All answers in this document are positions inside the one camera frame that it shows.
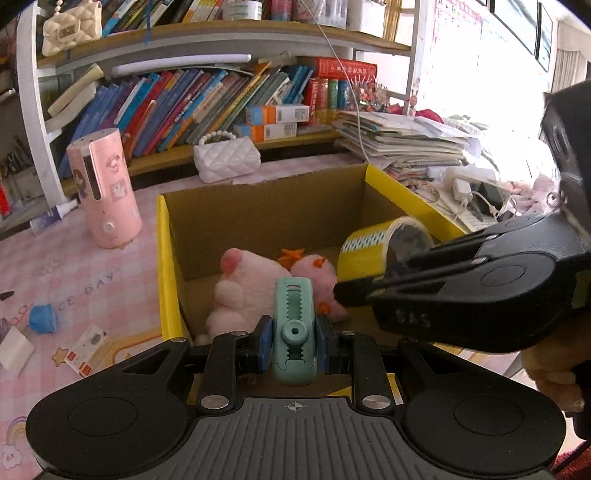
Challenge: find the white round jar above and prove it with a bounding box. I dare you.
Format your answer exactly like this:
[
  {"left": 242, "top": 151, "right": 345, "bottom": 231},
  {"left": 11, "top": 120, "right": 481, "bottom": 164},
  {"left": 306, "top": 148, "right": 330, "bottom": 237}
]
[{"left": 224, "top": 0, "right": 263, "bottom": 21}]

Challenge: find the mint green correction tape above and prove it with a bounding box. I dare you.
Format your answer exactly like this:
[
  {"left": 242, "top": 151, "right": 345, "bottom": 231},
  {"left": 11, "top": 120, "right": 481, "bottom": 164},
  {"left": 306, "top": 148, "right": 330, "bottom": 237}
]
[{"left": 270, "top": 277, "right": 320, "bottom": 387}]

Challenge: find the yellow tape roll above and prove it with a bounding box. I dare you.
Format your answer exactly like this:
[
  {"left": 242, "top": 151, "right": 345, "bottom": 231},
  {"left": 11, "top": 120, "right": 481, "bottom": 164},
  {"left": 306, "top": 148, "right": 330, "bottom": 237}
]
[{"left": 337, "top": 216, "right": 435, "bottom": 288}]

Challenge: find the white bookshelf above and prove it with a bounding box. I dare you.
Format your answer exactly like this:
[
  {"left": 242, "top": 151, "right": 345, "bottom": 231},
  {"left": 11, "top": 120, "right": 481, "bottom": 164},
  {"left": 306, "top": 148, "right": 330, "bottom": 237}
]
[{"left": 16, "top": 0, "right": 422, "bottom": 204}]

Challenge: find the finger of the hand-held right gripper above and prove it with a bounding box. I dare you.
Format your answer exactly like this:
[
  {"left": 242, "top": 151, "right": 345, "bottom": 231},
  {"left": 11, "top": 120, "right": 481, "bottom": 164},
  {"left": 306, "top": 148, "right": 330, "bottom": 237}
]
[
  {"left": 392, "top": 231, "right": 499, "bottom": 278},
  {"left": 333, "top": 258, "right": 485, "bottom": 305}
]

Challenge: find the small spray bottle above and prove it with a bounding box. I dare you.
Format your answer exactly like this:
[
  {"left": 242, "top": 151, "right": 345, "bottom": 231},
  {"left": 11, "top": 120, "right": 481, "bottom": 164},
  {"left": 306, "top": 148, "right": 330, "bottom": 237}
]
[{"left": 30, "top": 200, "right": 79, "bottom": 234}]

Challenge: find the cream quilted purse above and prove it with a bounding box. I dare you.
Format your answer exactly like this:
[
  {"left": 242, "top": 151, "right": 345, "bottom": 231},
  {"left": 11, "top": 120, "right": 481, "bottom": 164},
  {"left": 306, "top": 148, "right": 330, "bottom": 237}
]
[{"left": 41, "top": 0, "right": 103, "bottom": 57}]

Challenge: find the row of small red books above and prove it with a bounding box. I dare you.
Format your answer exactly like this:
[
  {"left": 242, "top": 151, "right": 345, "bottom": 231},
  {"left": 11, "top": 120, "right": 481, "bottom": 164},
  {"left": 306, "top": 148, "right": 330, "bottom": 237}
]
[{"left": 302, "top": 78, "right": 354, "bottom": 121}]

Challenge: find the long orange white box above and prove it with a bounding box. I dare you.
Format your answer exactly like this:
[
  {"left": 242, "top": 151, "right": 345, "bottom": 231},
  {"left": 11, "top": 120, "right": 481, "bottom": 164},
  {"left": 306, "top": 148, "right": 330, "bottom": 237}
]
[{"left": 246, "top": 104, "right": 310, "bottom": 125}]

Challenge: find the pink chick plush toy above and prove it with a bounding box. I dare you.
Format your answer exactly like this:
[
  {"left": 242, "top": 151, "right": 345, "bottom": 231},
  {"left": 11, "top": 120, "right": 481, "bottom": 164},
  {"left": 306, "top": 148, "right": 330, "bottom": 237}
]
[{"left": 279, "top": 248, "right": 350, "bottom": 324}]

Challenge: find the red boxed dictionary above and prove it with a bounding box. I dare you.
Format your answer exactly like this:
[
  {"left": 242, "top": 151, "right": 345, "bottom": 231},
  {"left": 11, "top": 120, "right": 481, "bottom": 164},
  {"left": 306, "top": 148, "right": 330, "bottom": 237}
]
[{"left": 314, "top": 58, "right": 378, "bottom": 82}]

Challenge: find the white power strip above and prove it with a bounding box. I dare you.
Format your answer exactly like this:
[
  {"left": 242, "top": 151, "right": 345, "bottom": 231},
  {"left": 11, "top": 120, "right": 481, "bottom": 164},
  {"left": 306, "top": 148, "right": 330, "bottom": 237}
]
[{"left": 445, "top": 166, "right": 514, "bottom": 217}]

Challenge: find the short orange white box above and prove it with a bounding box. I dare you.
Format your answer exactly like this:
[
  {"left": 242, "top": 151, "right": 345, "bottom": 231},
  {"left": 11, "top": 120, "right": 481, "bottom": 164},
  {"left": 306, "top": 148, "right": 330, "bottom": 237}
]
[{"left": 233, "top": 122, "right": 298, "bottom": 143}]

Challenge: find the pink humidifier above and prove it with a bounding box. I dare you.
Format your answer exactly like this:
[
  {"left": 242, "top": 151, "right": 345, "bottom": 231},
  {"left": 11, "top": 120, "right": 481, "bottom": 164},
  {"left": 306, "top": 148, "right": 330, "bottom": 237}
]
[{"left": 66, "top": 128, "right": 142, "bottom": 250}]

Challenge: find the person's right hand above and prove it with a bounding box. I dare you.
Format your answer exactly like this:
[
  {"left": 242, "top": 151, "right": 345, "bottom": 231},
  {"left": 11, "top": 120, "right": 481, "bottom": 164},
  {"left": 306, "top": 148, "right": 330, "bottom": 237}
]
[{"left": 522, "top": 344, "right": 581, "bottom": 409}]

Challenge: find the white paper roll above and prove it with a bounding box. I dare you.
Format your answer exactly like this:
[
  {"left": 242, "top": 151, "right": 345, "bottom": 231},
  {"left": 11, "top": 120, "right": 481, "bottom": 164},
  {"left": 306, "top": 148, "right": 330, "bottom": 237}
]
[{"left": 113, "top": 53, "right": 253, "bottom": 77}]

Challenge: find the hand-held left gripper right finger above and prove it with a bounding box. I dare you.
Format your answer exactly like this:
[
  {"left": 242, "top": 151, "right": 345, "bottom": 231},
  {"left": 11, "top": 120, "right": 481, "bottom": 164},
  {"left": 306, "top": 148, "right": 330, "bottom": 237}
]
[{"left": 320, "top": 318, "right": 481, "bottom": 415}]

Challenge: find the small blue toy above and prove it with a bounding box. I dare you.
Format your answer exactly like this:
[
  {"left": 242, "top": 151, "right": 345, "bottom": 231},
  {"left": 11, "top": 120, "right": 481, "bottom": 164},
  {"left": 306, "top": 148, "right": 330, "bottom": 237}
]
[{"left": 28, "top": 303, "right": 59, "bottom": 334}]

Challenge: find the row of leaning books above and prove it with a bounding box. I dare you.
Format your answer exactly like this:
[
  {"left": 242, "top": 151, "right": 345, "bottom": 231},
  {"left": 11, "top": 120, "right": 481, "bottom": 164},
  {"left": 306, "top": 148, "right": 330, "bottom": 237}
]
[{"left": 69, "top": 65, "right": 315, "bottom": 158}]

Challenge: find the small sticker card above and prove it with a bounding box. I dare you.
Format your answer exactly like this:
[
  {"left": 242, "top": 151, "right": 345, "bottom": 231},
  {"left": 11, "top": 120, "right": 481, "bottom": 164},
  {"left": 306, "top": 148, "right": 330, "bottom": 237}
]
[{"left": 65, "top": 323, "right": 114, "bottom": 377}]

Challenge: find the white quilted purse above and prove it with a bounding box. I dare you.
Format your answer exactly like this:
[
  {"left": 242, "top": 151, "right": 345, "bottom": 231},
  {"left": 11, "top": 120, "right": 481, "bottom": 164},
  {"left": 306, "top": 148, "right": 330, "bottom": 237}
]
[{"left": 193, "top": 130, "right": 262, "bottom": 184}]

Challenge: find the row of shelf-top books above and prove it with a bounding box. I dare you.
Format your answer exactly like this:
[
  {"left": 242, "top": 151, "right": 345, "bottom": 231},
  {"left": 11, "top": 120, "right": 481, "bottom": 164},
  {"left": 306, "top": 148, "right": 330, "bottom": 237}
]
[{"left": 102, "top": 0, "right": 232, "bottom": 38}]

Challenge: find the yellow cardboard box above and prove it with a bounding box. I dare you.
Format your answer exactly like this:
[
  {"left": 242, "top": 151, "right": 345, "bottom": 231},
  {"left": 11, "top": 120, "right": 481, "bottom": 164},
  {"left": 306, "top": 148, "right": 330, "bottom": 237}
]
[{"left": 156, "top": 164, "right": 468, "bottom": 403}]

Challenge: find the pink pig plush toy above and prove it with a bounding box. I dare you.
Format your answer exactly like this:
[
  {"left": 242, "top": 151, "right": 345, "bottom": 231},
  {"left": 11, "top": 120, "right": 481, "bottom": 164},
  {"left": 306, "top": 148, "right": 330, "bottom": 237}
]
[{"left": 194, "top": 248, "right": 296, "bottom": 344}]

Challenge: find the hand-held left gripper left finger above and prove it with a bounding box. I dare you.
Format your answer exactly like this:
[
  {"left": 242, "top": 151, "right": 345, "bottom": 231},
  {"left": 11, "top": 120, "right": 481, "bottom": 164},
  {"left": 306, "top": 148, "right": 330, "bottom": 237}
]
[{"left": 111, "top": 315, "right": 273, "bottom": 415}]

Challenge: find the white paper card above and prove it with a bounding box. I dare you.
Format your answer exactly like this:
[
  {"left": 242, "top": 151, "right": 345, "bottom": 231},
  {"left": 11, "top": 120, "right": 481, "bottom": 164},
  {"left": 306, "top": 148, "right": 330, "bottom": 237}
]
[{"left": 0, "top": 325, "right": 36, "bottom": 376}]

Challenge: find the stack of papers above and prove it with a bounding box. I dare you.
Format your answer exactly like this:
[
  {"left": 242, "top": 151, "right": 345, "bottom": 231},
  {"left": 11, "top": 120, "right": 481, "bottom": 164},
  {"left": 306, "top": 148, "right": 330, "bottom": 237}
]
[{"left": 332, "top": 111, "right": 481, "bottom": 182}]

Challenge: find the white cable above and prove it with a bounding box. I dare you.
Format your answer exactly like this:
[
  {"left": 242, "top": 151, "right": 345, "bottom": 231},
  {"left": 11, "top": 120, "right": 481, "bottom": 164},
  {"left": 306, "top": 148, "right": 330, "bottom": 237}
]
[{"left": 302, "top": 0, "right": 371, "bottom": 163}]

